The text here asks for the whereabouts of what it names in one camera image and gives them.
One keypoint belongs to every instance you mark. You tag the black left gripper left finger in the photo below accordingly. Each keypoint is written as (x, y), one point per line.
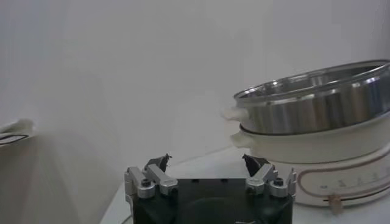
(158, 176)

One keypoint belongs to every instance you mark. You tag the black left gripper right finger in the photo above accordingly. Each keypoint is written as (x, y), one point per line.
(262, 178)

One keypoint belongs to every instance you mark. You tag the steel steamer pot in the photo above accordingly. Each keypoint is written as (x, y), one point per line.
(304, 149)

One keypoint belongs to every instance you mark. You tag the stainless steel steamer basket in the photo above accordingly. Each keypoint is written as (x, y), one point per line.
(320, 112)

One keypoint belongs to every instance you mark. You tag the white table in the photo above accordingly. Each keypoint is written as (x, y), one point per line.
(207, 167)

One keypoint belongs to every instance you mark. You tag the white cloth bag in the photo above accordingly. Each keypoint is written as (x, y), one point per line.
(18, 126)

